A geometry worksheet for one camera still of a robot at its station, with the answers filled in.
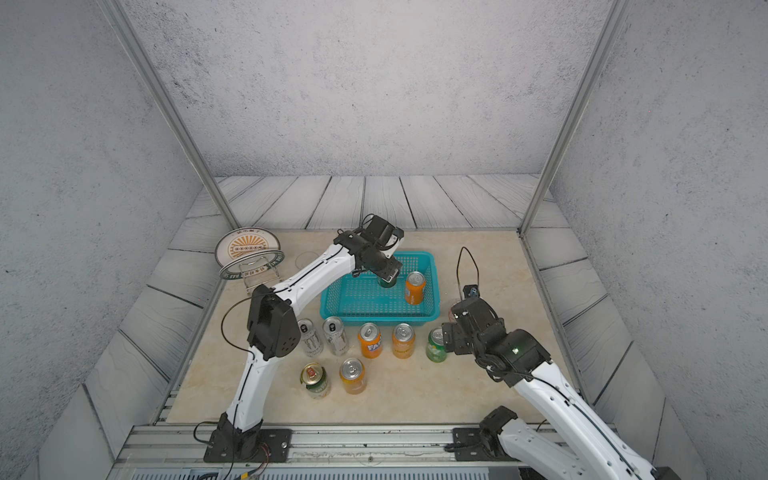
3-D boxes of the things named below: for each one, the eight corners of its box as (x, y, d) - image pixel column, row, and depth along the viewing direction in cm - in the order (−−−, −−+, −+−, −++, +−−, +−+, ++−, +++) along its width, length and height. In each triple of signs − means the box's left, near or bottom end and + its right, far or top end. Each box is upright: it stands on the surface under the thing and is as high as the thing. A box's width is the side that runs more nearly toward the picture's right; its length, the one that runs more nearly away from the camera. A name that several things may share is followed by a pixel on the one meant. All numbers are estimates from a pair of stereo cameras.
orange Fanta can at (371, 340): (361, 359, 89) (357, 343, 81) (362, 340, 93) (359, 322, 85) (381, 359, 89) (380, 343, 81) (382, 340, 93) (381, 322, 85)
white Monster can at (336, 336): (329, 357, 90) (320, 335, 79) (332, 339, 93) (323, 316, 82) (347, 357, 89) (341, 335, 79) (349, 339, 93) (343, 316, 82)
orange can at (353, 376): (344, 396, 82) (339, 382, 74) (347, 373, 87) (341, 357, 78) (365, 395, 82) (362, 382, 74) (367, 373, 86) (364, 357, 78)
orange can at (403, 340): (392, 358, 89) (392, 341, 80) (392, 340, 93) (392, 322, 84) (414, 358, 89) (415, 341, 80) (413, 340, 93) (414, 322, 84)
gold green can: (308, 401, 82) (298, 387, 73) (312, 378, 86) (303, 362, 78) (329, 401, 82) (321, 387, 73) (332, 378, 86) (325, 362, 78)
